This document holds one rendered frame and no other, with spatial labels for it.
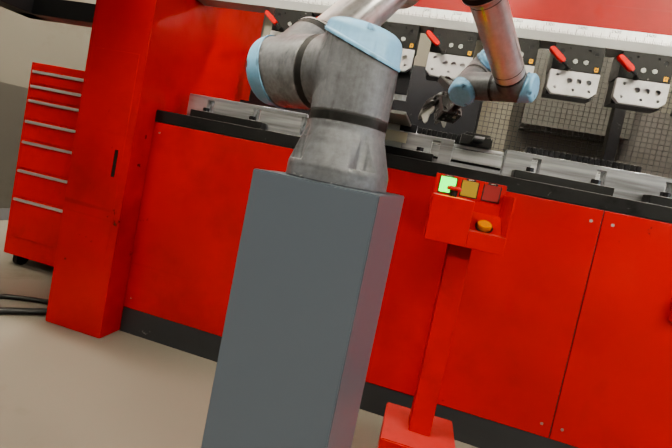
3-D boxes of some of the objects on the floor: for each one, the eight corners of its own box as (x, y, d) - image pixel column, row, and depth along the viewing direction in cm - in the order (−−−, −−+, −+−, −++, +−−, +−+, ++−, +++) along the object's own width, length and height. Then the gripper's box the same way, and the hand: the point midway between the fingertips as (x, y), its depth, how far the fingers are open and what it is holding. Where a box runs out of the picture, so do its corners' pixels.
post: (550, 374, 216) (649, -35, 203) (547, 370, 221) (644, -30, 208) (561, 377, 215) (661, -34, 202) (558, 373, 220) (656, -29, 207)
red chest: (-1, 264, 215) (30, 61, 208) (81, 249, 264) (108, 85, 257) (83, 290, 204) (118, 76, 197) (152, 269, 253) (182, 98, 246)
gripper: (446, 97, 131) (411, 133, 149) (481, 106, 135) (443, 140, 153) (444, 74, 134) (410, 112, 153) (478, 84, 138) (441, 120, 156)
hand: (428, 117), depth 153 cm, fingers open, 5 cm apart
